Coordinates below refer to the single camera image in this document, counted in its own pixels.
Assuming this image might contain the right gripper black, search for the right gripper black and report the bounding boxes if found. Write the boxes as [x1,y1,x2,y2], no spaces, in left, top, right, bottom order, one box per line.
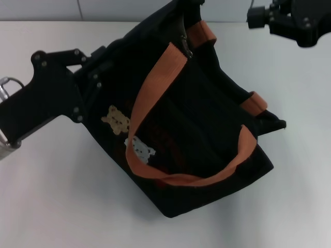
[247,0,331,48]

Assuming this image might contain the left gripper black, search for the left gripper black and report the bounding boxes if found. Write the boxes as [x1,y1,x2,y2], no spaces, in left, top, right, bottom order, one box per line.
[0,45,112,148]

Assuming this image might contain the black food bag orange handles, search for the black food bag orange handles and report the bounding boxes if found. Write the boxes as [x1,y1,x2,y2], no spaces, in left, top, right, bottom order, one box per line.
[74,0,287,219]

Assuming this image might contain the left gripper cable metal plug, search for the left gripper cable metal plug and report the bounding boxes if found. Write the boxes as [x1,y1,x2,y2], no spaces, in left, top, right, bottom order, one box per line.
[0,76,25,102]

